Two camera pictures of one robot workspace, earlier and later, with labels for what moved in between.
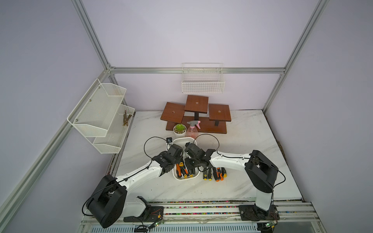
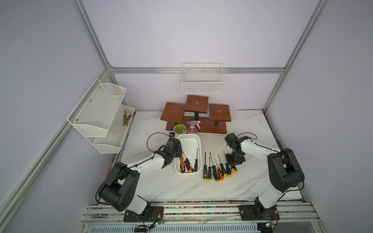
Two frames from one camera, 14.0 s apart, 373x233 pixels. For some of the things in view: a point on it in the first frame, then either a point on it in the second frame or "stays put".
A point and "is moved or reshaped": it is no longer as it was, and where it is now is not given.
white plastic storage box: (180, 171) is moved or reshaped
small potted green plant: (179, 130) stays put
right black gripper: (188, 163) to (232, 162)
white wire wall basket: (203, 77) stays put
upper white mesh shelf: (93, 115) stays put
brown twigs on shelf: (125, 120) stays put
